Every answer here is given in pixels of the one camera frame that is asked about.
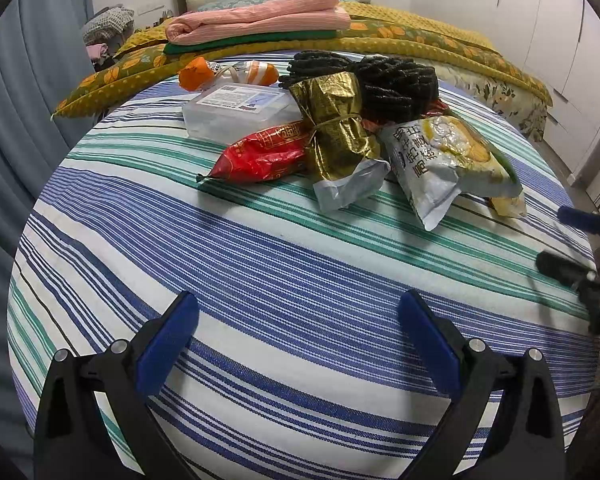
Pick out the white floral bedsheet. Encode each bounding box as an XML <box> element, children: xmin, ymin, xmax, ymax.
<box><xmin>420</xmin><ymin>57</ymin><xmax>551</xmax><ymax>143</ymax></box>

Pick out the teal patterned pillow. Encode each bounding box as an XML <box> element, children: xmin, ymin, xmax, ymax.
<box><xmin>197</xmin><ymin>0</ymin><xmax>301</xmax><ymax>13</ymax></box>

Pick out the yellow floral quilt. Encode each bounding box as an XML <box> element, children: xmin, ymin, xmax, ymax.
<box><xmin>50</xmin><ymin>0</ymin><xmax>553</xmax><ymax>121</ymax></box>

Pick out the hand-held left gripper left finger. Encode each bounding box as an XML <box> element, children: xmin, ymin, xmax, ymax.
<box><xmin>34</xmin><ymin>290</ymin><xmax>201</xmax><ymax>480</ymax></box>

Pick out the pink folded blanket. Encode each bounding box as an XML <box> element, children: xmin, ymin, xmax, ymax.
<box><xmin>166</xmin><ymin>0</ymin><xmax>352</xmax><ymax>45</ymax></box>

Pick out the white yellow snack bag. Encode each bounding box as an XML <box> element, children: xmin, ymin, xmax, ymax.
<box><xmin>378</xmin><ymin>115</ymin><xmax>524</xmax><ymax>232</ymax></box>

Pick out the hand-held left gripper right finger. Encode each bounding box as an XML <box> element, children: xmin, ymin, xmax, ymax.
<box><xmin>397</xmin><ymin>290</ymin><xmax>566</xmax><ymax>480</ymax></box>

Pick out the small yellow packet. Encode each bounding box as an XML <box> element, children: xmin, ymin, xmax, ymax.
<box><xmin>487</xmin><ymin>195</ymin><xmax>528</xmax><ymax>219</ymax></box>

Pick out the white wardrobe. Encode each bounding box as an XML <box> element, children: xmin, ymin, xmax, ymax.
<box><xmin>420</xmin><ymin>0</ymin><xmax>600</xmax><ymax>196</ymax></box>

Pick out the black braided yarn bundle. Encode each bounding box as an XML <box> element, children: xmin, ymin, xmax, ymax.
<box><xmin>279</xmin><ymin>51</ymin><xmax>440</xmax><ymax>123</ymax></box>

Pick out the grey-blue curtain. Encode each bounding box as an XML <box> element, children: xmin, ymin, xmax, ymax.
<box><xmin>0</xmin><ymin>0</ymin><xmax>101</xmax><ymax>341</ymax></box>

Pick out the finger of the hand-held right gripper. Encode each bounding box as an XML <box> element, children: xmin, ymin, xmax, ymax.
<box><xmin>557</xmin><ymin>206</ymin><xmax>600</xmax><ymax>235</ymax></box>
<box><xmin>536</xmin><ymin>250</ymin><xmax>600</xmax><ymax>333</ymax></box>

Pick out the striped bed sheet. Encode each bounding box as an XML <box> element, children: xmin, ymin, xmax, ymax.
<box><xmin>7</xmin><ymin>50</ymin><xmax>600</xmax><ymax>480</ymax></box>

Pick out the clear plastic box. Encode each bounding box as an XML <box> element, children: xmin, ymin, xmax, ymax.
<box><xmin>182</xmin><ymin>82</ymin><xmax>301</xmax><ymax>142</ymax></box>

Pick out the grey checked cloth pile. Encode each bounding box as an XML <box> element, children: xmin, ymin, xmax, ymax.
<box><xmin>82</xmin><ymin>6</ymin><xmax>136</xmax><ymax>46</ymax></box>

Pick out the red snack packet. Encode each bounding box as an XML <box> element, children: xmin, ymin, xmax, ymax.
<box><xmin>196</xmin><ymin>121</ymin><xmax>313</xmax><ymax>183</ymax></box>

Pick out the green folded cloth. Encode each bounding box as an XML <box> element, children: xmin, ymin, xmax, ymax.
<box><xmin>163</xmin><ymin>27</ymin><xmax>341</xmax><ymax>57</ymax></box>

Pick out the orange white crumpled wrapper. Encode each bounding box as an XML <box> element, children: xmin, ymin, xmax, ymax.
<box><xmin>178</xmin><ymin>56</ymin><xmax>281</xmax><ymax>92</ymax></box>

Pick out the gold foil packet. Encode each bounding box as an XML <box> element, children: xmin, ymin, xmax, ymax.
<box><xmin>288</xmin><ymin>71</ymin><xmax>392</xmax><ymax>212</ymax></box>

